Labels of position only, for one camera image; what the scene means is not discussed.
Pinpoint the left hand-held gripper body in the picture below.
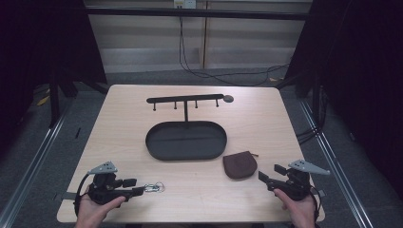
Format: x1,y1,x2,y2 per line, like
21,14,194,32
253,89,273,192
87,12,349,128
86,161,136,206

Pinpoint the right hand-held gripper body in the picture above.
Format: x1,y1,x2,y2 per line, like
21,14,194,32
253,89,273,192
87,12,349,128
268,159,331,202

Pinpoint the silver carabiner key ring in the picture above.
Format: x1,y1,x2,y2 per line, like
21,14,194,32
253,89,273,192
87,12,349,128
144,180,166,194

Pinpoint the brown leather pouch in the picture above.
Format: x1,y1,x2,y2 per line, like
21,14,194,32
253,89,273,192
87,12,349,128
221,150,259,181

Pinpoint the black key rack with tray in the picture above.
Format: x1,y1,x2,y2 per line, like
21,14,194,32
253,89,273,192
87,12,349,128
144,93,228,162

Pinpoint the person's left hand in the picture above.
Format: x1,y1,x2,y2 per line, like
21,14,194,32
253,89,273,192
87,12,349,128
75,185,127,228

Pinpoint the person's right hand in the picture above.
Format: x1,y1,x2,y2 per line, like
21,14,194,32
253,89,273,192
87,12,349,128
273,188,318,228

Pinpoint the black stand leg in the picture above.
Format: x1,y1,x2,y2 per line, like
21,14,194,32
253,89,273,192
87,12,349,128
47,83,62,129

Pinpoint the yellow tape piece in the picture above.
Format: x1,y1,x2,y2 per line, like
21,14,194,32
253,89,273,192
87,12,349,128
35,94,51,107

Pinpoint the black curtain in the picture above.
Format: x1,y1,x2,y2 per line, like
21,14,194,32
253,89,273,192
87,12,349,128
0,0,108,153
284,0,403,201

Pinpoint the black horizontal crossbar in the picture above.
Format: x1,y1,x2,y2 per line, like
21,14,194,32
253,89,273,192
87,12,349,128
85,7,313,22

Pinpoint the left hand-held gripper cable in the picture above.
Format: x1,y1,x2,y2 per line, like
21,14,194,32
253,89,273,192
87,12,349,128
73,172,93,217

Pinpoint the hand-held gripper cable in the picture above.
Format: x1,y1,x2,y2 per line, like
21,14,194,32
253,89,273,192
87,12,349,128
73,172,93,217
308,185,321,224

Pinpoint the right hand-held gripper cable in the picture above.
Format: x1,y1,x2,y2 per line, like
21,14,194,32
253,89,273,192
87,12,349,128
308,185,321,224

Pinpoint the metal floor rail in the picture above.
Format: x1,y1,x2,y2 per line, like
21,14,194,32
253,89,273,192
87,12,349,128
0,104,74,228
298,99,375,228

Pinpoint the black floor cable bundle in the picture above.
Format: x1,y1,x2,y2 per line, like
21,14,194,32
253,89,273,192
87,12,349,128
296,85,329,145

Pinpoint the black wall socket cable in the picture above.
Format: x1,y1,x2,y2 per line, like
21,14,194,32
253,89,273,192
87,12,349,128
178,15,291,87

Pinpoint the white wall socket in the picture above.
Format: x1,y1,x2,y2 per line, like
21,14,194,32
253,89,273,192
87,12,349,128
173,0,198,10

